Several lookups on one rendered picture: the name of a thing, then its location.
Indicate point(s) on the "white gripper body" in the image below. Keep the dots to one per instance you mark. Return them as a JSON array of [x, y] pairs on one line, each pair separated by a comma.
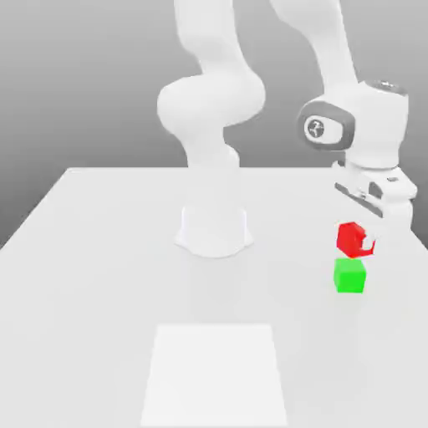
[[398, 214]]

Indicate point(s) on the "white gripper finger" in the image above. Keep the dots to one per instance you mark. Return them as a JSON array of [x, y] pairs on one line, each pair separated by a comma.
[[369, 240]]

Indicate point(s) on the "small red cube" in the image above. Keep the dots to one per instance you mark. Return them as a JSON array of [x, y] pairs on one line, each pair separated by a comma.
[[347, 239]]

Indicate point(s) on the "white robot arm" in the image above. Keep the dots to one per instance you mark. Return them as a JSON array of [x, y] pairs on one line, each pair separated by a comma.
[[207, 107]]

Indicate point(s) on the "small green cube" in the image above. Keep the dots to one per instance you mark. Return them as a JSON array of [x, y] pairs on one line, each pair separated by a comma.
[[349, 276]]

